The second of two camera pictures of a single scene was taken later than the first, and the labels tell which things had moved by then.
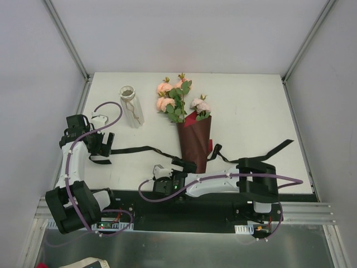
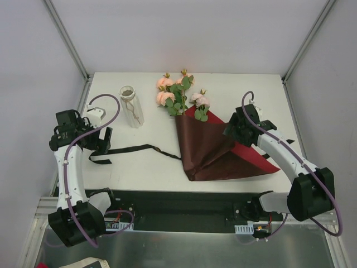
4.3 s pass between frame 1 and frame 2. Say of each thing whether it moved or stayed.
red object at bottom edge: stayed
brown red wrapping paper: moved
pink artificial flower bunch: moved
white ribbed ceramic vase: stayed
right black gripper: moved
